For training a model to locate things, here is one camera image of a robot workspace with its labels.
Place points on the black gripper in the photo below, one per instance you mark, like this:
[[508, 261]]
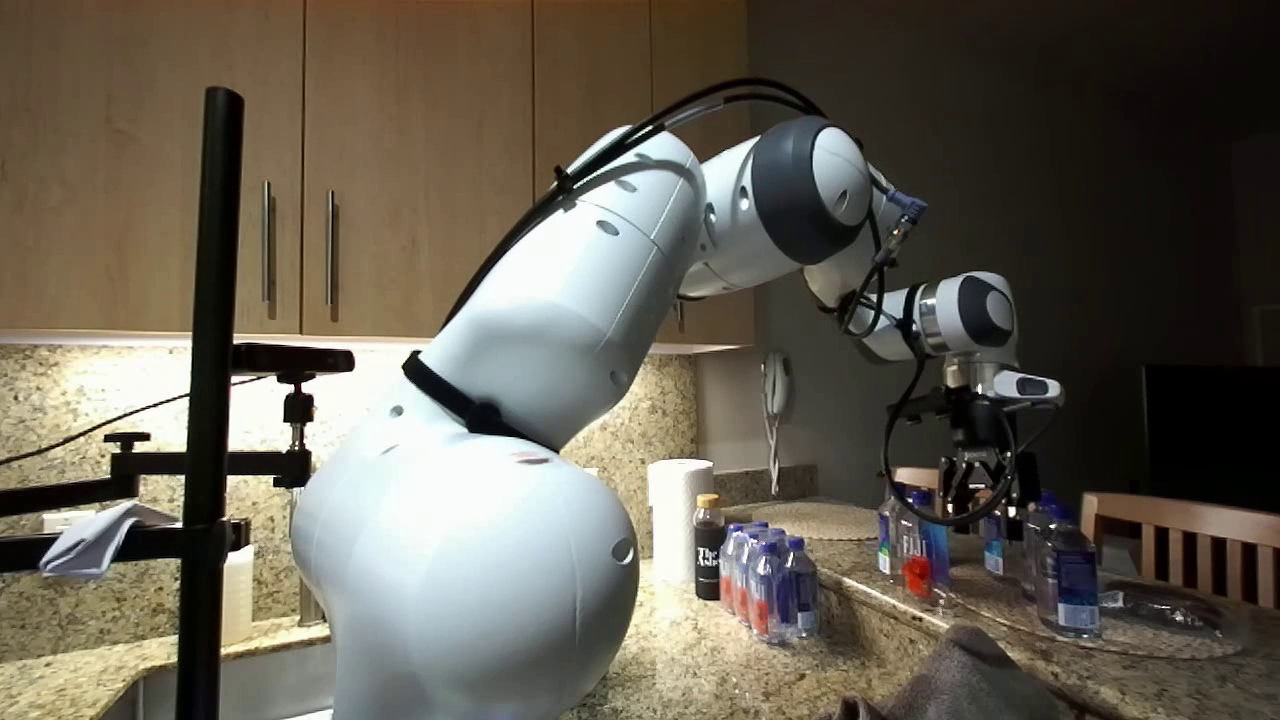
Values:
[[986, 424]]

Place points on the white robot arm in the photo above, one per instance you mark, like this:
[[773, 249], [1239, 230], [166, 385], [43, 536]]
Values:
[[466, 574]]

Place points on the white paper towel roll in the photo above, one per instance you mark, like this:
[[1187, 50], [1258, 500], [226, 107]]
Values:
[[672, 521]]

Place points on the clear water bottle blue label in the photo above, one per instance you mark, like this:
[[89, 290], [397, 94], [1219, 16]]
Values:
[[941, 555], [1028, 555], [1074, 580], [994, 546], [891, 542]]

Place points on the wooden slat-back chair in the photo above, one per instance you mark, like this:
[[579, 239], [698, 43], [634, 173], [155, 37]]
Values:
[[913, 479], [1183, 512]]

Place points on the bottle with red liquid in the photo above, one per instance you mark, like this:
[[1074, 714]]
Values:
[[919, 574]]

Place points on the clear plastic wrap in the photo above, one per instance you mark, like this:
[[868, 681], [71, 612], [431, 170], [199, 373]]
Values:
[[1175, 621]]

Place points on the wrapped water bottle pack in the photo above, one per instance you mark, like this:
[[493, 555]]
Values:
[[767, 586]]

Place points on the dark drink bottle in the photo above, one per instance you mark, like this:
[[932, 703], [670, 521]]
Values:
[[711, 555]]

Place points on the narrow wooden cabinet door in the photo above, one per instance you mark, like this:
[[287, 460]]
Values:
[[703, 52], [587, 67]]

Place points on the wooden upper cabinet door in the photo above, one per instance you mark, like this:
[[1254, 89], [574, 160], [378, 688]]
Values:
[[123, 160], [427, 160]]

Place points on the stainless steel sink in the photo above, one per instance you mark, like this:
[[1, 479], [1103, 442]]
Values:
[[267, 684]]

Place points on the white container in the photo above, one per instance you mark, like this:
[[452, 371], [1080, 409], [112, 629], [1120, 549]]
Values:
[[238, 603]]

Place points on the black vertical pole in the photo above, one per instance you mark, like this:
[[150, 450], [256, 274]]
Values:
[[209, 403]]

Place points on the white crumpled paper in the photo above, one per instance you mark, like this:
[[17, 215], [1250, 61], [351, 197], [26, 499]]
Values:
[[94, 542]]

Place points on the wrist mounted camera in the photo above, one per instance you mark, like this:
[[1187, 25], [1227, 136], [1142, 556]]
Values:
[[1025, 385]]

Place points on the white wall handset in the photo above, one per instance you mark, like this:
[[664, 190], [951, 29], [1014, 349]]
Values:
[[773, 403]]

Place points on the black stereo camera bar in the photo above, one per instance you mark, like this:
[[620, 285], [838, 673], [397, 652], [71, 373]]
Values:
[[302, 360]]

